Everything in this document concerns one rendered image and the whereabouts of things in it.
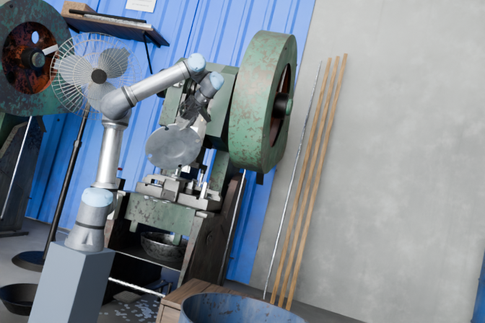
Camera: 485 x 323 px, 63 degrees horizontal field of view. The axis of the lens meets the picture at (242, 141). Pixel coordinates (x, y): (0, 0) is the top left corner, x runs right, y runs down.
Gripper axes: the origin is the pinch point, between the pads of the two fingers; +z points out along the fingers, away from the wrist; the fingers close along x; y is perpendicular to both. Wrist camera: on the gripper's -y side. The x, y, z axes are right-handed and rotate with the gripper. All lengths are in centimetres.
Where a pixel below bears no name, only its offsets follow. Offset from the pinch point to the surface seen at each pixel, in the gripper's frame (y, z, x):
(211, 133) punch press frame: -26.1, 6.7, -11.0
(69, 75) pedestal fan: 34, 55, -86
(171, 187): -14.1, 36.6, 8.3
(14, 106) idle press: 54, 99, -90
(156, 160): 2.7, 22.5, 4.2
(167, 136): 4.6, 7.3, 1.2
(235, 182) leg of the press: -64, 34, -5
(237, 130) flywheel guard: -22.3, -14.9, 7.4
